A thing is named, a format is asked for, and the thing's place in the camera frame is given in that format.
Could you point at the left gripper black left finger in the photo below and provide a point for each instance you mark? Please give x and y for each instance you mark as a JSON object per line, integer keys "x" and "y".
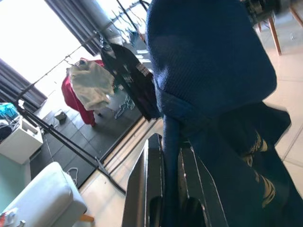
{"x": 139, "y": 189}

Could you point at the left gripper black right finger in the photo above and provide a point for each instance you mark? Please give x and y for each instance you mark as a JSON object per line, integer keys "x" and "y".
{"x": 198, "y": 189}

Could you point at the black white-print garment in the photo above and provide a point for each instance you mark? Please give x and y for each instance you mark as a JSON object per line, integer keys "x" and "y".
{"x": 132, "y": 87}

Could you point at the navy blue knit garment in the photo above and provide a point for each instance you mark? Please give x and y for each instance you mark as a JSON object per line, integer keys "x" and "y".
{"x": 201, "y": 59}

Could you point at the black metal clothes rack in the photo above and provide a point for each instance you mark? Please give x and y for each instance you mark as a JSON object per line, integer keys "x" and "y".
{"x": 71, "y": 144}

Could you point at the light blue hangers heap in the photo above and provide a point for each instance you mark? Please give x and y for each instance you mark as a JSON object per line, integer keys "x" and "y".
{"x": 123, "y": 106}

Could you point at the white sofa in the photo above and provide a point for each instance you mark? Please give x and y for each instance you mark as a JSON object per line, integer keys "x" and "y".
{"x": 42, "y": 196}

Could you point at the small grey box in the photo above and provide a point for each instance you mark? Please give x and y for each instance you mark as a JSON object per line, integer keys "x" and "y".
{"x": 60, "y": 117}

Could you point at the light denim garment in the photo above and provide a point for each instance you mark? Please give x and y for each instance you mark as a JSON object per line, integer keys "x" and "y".
{"x": 92, "y": 85}

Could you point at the red cloth covered table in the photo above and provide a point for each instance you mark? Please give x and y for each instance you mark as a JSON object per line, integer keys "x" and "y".
{"x": 71, "y": 94}

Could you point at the white cabinet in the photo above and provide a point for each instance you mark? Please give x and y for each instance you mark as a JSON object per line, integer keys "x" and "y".
{"x": 21, "y": 139}

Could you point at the teal cloth bundle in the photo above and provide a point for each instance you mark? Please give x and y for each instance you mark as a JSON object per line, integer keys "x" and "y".
{"x": 8, "y": 110}

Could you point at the grey curtain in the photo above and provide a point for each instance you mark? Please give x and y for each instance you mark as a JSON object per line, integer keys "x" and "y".
{"x": 14, "y": 82}
{"x": 78, "y": 21}

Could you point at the wooden leg chair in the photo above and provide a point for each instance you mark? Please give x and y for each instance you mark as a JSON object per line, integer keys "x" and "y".
{"x": 274, "y": 35}

